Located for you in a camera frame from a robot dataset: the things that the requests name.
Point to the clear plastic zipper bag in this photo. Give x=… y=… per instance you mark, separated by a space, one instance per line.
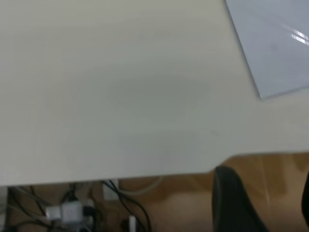
x=277 y=48

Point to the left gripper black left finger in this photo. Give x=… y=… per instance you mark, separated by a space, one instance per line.
x=231 y=203

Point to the white plug adapter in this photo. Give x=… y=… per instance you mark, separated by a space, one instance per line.
x=132 y=223

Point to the grey power strip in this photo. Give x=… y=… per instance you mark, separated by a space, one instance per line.
x=70 y=212

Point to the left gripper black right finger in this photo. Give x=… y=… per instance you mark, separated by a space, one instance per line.
x=306 y=195

